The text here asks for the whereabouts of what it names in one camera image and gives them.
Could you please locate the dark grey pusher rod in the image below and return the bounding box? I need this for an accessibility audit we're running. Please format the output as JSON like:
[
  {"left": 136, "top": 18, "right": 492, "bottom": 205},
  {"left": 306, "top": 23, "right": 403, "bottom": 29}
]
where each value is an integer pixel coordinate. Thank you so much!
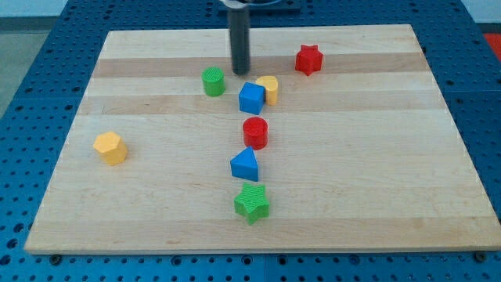
[{"left": 227, "top": 2, "right": 251, "bottom": 75}]

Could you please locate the green cylinder block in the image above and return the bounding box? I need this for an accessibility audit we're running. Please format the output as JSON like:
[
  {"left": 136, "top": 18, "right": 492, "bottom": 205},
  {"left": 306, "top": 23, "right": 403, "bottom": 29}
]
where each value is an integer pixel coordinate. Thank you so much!
[{"left": 201, "top": 67, "right": 225, "bottom": 97}]

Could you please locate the yellow half-round block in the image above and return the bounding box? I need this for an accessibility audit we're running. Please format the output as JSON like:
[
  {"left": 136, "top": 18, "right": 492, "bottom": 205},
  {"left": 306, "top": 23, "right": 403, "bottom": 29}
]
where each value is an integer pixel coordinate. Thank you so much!
[{"left": 255, "top": 76, "right": 279, "bottom": 106}]

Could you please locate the blue cube block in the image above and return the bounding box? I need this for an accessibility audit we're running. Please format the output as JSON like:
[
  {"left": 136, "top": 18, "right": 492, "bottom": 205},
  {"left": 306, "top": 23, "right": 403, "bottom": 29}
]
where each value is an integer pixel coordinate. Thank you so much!
[{"left": 238, "top": 82, "right": 265, "bottom": 115}]

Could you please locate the red star block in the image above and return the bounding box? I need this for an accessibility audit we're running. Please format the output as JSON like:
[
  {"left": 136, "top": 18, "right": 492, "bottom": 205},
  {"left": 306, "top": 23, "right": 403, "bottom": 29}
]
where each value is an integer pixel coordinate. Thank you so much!
[{"left": 294, "top": 45, "right": 323, "bottom": 76}]

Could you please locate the red cylinder block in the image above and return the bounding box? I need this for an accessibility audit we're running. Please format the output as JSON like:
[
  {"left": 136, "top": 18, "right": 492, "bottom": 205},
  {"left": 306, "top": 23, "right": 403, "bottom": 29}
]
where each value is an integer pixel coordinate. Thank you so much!
[{"left": 242, "top": 117, "right": 269, "bottom": 150}]

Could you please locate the wooden board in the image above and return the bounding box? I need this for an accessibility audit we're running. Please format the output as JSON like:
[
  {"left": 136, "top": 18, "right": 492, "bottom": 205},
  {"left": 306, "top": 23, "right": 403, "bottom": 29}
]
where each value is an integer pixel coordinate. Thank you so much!
[{"left": 24, "top": 24, "right": 500, "bottom": 255}]

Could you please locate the blue triangle block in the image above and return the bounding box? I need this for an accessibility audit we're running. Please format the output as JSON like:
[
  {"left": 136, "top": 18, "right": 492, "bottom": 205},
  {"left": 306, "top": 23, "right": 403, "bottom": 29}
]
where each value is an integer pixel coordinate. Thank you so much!
[{"left": 230, "top": 146, "right": 259, "bottom": 182}]

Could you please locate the yellow hexagon block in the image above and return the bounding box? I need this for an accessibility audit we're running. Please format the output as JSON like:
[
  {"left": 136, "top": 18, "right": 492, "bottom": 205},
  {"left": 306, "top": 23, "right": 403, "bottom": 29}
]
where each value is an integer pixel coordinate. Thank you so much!
[{"left": 93, "top": 132, "right": 128, "bottom": 166}]

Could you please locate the green star block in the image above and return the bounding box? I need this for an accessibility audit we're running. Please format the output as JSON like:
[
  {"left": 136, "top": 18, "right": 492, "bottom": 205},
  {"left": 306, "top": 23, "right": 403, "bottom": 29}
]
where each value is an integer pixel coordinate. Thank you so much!
[{"left": 233, "top": 183, "right": 270, "bottom": 226}]

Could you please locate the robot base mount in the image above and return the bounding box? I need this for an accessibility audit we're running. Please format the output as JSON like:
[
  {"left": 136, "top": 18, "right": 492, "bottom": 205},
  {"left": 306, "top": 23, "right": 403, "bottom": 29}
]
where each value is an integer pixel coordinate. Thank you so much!
[{"left": 214, "top": 0, "right": 303, "bottom": 13}]

